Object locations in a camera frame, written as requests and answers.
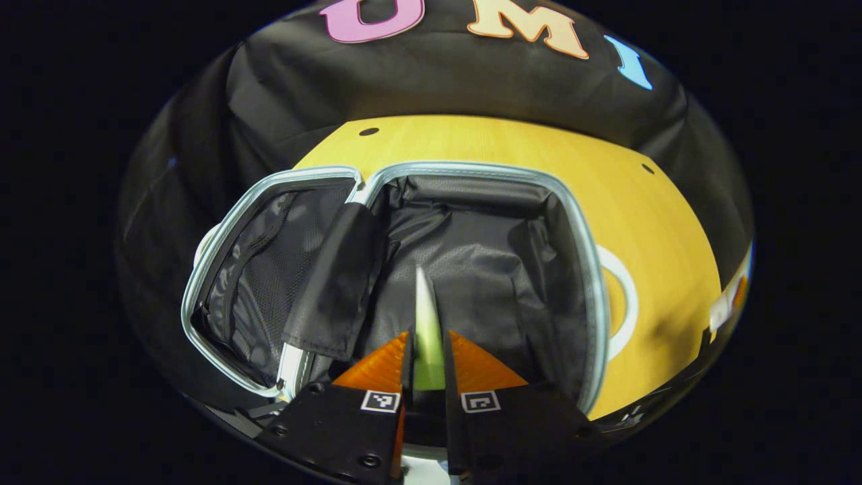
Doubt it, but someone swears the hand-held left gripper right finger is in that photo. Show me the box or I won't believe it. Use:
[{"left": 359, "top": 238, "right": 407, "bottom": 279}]
[{"left": 441, "top": 330, "right": 597, "bottom": 485}]

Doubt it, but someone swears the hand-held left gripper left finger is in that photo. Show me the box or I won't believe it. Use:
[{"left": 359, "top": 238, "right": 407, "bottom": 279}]
[{"left": 256, "top": 330, "right": 415, "bottom": 484}]

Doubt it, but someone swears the light blue suitcase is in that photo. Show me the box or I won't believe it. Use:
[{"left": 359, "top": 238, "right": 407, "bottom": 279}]
[{"left": 180, "top": 160, "right": 639, "bottom": 420}]

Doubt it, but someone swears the black backdrop cloth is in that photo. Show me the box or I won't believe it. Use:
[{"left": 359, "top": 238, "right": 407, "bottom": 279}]
[{"left": 118, "top": 0, "right": 755, "bottom": 412}]

